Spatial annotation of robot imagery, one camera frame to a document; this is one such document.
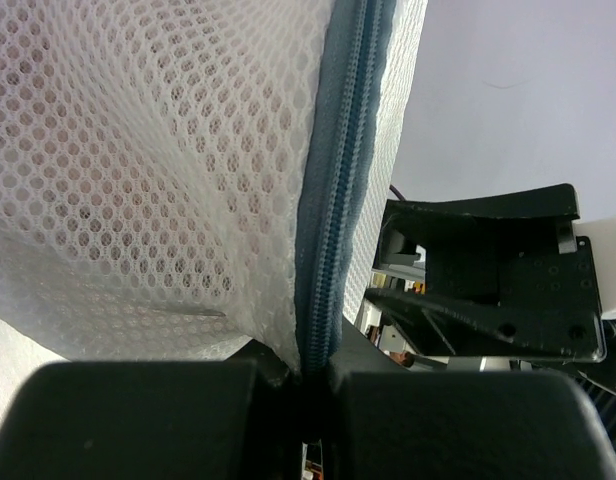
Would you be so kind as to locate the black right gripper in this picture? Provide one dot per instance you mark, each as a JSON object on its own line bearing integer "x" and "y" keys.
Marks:
{"x": 501, "y": 251}

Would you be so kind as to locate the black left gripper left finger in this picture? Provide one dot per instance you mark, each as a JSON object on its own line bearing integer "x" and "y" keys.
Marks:
{"x": 144, "y": 420}

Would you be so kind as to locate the blue-zipper white mesh laundry bag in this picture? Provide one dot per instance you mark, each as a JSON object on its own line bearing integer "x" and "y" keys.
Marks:
{"x": 176, "y": 176}

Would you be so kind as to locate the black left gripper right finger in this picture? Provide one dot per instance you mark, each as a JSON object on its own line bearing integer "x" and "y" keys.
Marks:
{"x": 377, "y": 420}

